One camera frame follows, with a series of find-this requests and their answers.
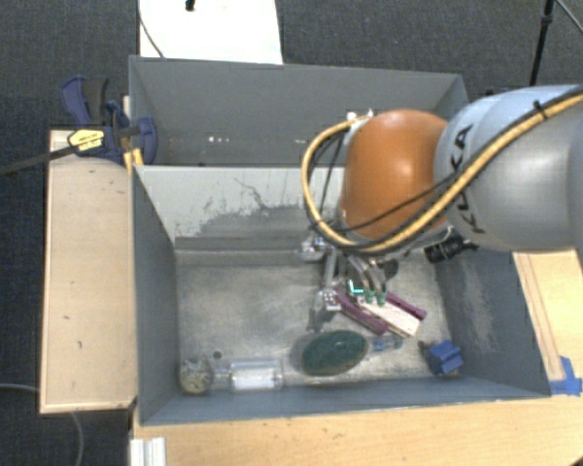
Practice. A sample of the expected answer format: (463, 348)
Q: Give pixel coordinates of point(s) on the pale grey metal gripper finger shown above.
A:
(326, 304)

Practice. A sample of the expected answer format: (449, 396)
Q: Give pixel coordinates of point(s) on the dark green round scouring pad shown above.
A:
(332, 353)

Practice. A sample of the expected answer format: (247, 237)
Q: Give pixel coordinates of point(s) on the small clear plastic piece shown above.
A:
(386, 343)

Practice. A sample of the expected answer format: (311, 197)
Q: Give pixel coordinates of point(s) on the grey metal bin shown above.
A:
(243, 304)

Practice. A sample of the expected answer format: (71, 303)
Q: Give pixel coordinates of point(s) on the clear glass bottle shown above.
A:
(252, 376)

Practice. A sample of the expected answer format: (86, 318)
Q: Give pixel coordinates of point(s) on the blue plastic block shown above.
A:
(446, 357)

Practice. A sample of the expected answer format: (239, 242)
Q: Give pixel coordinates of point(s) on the beige speckled ball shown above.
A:
(195, 376)

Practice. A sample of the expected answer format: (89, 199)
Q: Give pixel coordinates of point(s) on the pale wood flat board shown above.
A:
(87, 284)

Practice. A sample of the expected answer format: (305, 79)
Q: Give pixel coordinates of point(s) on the black cylinder on white bracket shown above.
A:
(444, 249)

